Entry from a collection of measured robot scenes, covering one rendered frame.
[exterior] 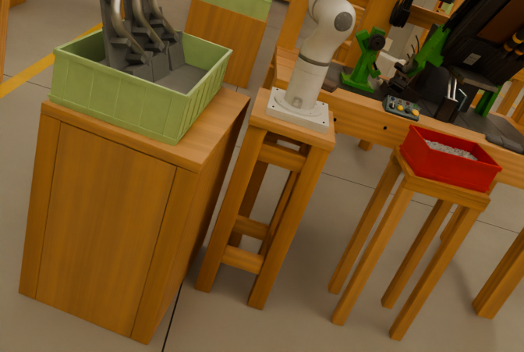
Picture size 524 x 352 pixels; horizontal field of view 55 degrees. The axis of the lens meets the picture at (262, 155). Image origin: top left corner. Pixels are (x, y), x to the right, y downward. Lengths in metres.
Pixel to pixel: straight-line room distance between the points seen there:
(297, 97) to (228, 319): 0.95
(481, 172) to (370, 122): 0.48
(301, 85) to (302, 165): 0.29
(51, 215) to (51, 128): 0.32
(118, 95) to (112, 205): 0.36
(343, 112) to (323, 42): 0.47
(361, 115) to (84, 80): 1.15
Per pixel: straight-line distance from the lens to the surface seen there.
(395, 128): 2.21
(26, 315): 2.04
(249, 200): 2.34
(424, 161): 1.94
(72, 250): 1.85
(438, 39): 2.40
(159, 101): 1.49
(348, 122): 2.17
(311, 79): 1.81
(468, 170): 2.04
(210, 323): 2.12
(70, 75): 1.59
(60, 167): 1.70
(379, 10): 2.67
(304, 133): 1.78
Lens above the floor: 1.51
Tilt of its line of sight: 26 degrees down
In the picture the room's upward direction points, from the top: 20 degrees clockwise
